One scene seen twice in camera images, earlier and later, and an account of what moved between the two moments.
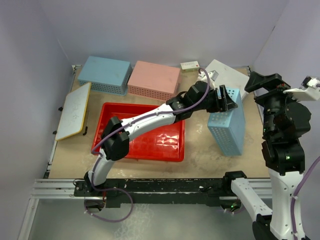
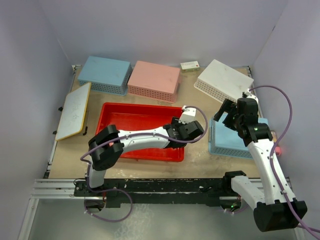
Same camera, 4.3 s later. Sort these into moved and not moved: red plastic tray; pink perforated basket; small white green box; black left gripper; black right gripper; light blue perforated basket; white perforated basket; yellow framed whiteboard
Moved: black left gripper; black right gripper
Not moved: light blue perforated basket; yellow framed whiteboard; pink perforated basket; small white green box; red plastic tray; white perforated basket
